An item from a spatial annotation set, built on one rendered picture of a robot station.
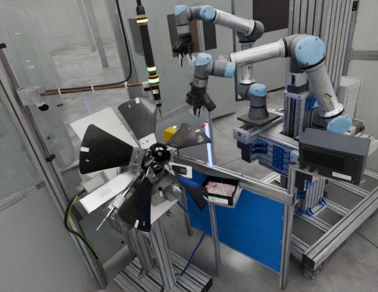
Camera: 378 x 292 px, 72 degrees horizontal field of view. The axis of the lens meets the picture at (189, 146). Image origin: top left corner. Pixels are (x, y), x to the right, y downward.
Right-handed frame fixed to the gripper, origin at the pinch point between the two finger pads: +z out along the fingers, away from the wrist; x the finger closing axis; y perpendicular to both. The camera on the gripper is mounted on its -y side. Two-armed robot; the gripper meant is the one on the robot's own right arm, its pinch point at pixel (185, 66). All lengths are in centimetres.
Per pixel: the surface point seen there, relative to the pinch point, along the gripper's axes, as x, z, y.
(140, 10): -27, -36, -51
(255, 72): 122, 98, 330
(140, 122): -12, 15, -54
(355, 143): -103, 24, -16
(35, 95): 20, -7, -87
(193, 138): -29, 30, -34
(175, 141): -24, 29, -43
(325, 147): -94, 25, -21
